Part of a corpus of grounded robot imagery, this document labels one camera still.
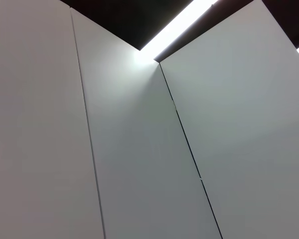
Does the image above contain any long ceiling light strip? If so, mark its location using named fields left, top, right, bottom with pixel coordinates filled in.
left=139, top=0, right=219, bottom=60

